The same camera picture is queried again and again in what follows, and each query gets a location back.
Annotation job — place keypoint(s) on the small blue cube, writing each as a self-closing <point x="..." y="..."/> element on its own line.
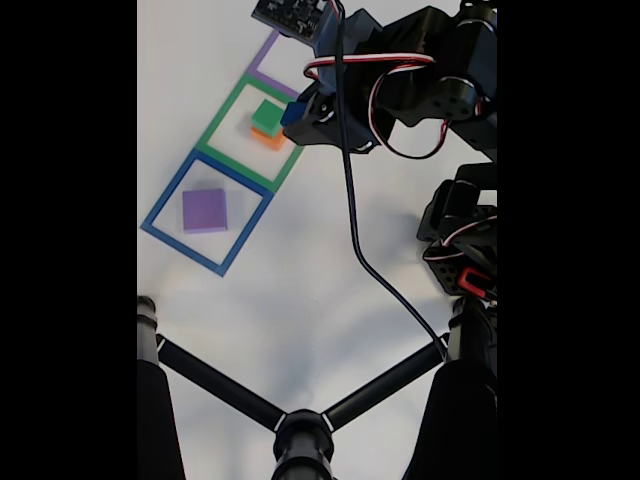
<point x="291" y="114"/>

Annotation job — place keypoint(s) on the green cube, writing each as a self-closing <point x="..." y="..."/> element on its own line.
<point x="266" y="117"/>

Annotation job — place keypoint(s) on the orange square block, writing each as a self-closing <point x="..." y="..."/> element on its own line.
<point x="270" y="141"/>

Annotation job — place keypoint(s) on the purple square block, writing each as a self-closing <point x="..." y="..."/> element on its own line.
<point x="204" y="210"/>

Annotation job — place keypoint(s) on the red clamp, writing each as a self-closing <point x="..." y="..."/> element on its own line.
<point x="472" y="280"/>

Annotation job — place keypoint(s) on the black tripod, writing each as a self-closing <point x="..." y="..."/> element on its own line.
<point x="302" y="445"/>

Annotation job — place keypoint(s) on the purple square frame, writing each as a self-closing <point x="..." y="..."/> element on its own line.
<point x="272" y="80"/>

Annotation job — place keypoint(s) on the circuit board camera, blue mount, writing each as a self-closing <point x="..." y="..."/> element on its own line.
<point x="300" y="15"/>

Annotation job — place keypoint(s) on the green square frame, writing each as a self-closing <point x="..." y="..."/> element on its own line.
<point x="240" y="167"/>

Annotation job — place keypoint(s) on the blue square frame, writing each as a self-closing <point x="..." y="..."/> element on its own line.
<point x="185" y="247"/>

